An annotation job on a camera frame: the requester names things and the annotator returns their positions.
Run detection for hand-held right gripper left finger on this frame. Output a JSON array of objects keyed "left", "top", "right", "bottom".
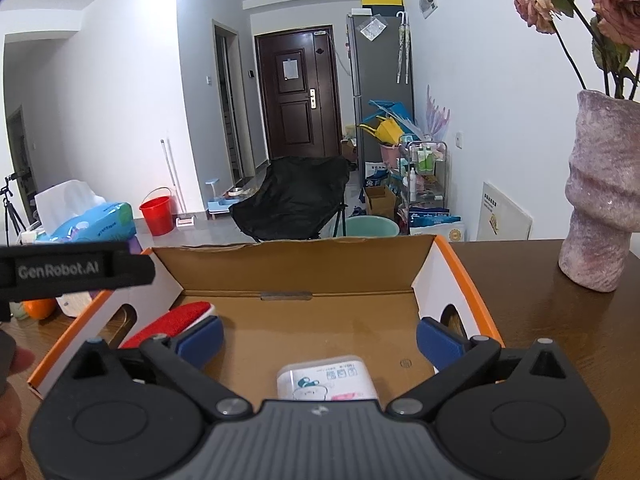
[{"left": 65, "top": 315, "right": 253, "bottom": 422}]

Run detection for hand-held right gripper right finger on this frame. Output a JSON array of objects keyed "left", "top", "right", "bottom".
[{"left": 385, "top": 316, "right": 577, "bottom": 421}]

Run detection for orange-edged cardboard box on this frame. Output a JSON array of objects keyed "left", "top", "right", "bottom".
[{"left": 27, "top": 234, "right": 506, "bottom": 403}]

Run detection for person's left hand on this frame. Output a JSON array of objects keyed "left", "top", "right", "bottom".
[{"left": 0, "top": 347, "right": 37, "bottom": 480}]

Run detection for white plastic packet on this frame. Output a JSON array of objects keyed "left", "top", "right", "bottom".
[{"left": 55, "top": 290, "right": 94, "bottom": 318}]

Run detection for red lint brush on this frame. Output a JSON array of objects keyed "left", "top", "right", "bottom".
[{"left": 120, "top": 301, "right": 218, "bottom": 351}]

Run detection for orange fruit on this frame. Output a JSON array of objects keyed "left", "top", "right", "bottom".
[{"left": 22, "top": 299, "right": 57, "bottom": 320}]

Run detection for blue tissue pack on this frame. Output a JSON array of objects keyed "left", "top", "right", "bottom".
[{"left": 35, "top": 180, "right": 137, "bottom": 246}]

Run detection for black tripod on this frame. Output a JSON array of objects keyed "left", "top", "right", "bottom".
[{"left": 0, "top": 172, "right": 31, "bottom": 246}]

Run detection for red bucket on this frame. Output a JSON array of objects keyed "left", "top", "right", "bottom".
[{"left": 139, "top": 187, "right": 175, "bottom": 237}]

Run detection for white wipes packet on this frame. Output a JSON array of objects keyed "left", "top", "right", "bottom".
[{"left": 276, "top": 355, "right": 381, "bottom": 402}]

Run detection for blue and white carton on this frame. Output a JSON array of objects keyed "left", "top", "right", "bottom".
[{"left": 409, "top": 208, "right": 466, "bottom": 241}]

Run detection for white mop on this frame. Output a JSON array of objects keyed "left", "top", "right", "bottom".
[{"left": 160, "top": 139, "right": 196, "bottom": 226}]

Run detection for green wash basin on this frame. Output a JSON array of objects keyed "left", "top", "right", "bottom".
[{"left": 345, "top": 216, "right": 401, "bottom": 238}]

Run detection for blue pet feeder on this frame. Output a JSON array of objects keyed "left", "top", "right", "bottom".
[{"left": 205, "top": 177, "right": 241, "bottom": 221}]

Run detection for white flat board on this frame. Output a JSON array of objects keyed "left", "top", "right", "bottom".
[{"left": 476, "top": 181, "right": 533, "bottom": 241}]

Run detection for small brown cardboard box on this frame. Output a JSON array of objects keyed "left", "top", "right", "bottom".
[{"left": 364, "top": 185, "right": 398, "bottom": 221}]

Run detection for metal storage cart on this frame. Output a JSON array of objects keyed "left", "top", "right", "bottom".
[{"left": 397, "top": 140, "right": 449, "bottom": 231}]

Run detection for black folding chair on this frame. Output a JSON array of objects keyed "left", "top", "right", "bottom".
[{"left": 230, "top": 156, "right": 351, "bottom": 243}]

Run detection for blue and white bag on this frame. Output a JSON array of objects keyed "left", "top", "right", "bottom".
[{"left": 365, "top": 162, "right": 391, "bottom": 188}]

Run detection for yellow watering can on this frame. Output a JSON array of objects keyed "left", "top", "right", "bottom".
[{"left": 360, "top": 117, "right": 406, "bottom": 143}]

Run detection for pink textured vase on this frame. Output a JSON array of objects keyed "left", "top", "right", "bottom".
[{"left": 558, "top": 89, "right": 640, "bottom": 293}]

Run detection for purple feather decoration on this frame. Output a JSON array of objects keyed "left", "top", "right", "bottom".
[{"left": 422, "top": 85, "right": 453, "bottom": 141}]

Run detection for dark brown entrance door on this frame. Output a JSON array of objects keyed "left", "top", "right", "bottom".
[{"left": 254, "top": 25, "right": 343, "bottom": 161}]

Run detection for grey refrigerator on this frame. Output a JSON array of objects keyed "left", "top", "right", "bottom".
[{"left": 346, "top": 11, "right": 416, "bottom": 161}]

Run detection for clear folded umbrella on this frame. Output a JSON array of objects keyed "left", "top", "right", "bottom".
[{"left": 396, "top": 10, "right": 411, "bottom": 85}]

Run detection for clear plastic bag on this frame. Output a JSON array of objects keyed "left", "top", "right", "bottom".
[{"left": 360, "top": 16, "right": 388, "bottom": 42}]

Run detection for yellow and blue box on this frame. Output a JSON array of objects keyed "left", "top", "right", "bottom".
[{"left": 361, "top": 0, "right": 403, "bottom": 16}]

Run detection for dried rose bouquet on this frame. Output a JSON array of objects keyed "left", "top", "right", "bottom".
[{"left": 511, "top": 0, "right": 640, "bottom": 101}]

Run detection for interior door frame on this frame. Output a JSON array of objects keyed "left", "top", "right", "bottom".
[
  {"left": 5, "top": 105, "right": 36, "bottom": 206},
  {"left": 212, "top": 20, "right": 246, "bottom": 183}
]

